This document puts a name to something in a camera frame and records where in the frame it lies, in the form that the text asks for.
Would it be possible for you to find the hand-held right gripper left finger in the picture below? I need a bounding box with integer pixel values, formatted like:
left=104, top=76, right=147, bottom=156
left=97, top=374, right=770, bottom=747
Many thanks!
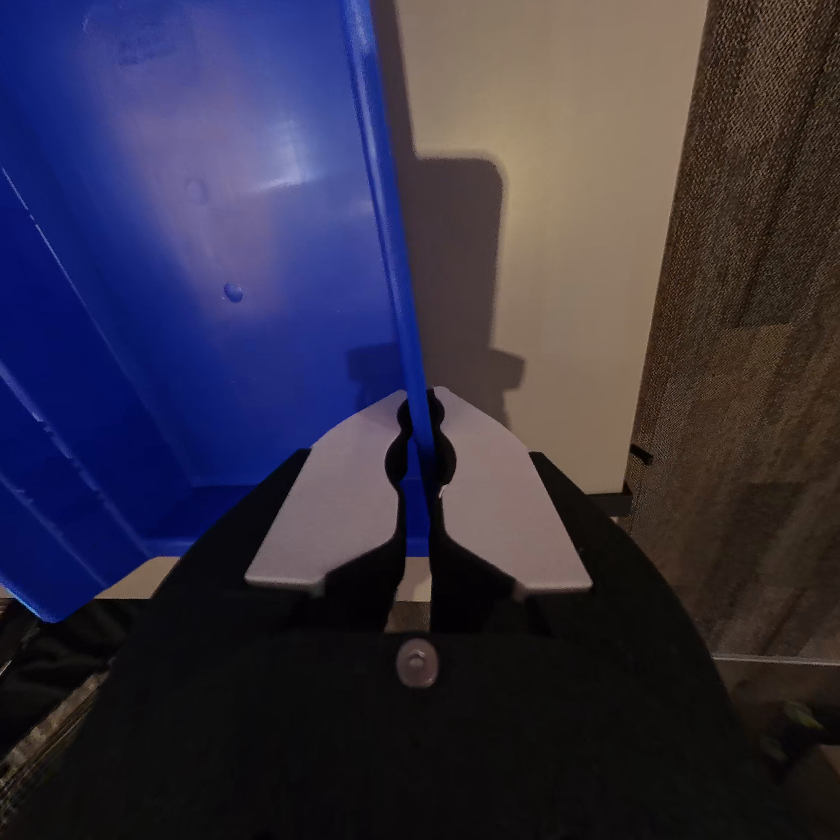
left=243, top=388, right=412, bottom=632

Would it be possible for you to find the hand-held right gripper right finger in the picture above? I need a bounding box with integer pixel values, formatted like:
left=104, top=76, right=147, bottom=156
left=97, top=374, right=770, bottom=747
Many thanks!
left=428, top=386, right=594, bottom=632

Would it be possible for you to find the blue plastic bin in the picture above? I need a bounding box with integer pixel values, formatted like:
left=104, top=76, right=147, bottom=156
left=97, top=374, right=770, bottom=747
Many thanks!
left=0, top=0, right=442, bottom=624

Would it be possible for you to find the green shoe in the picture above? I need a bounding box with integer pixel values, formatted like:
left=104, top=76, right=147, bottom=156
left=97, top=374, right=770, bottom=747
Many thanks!
left=758, top=699, right=831, bottom=765

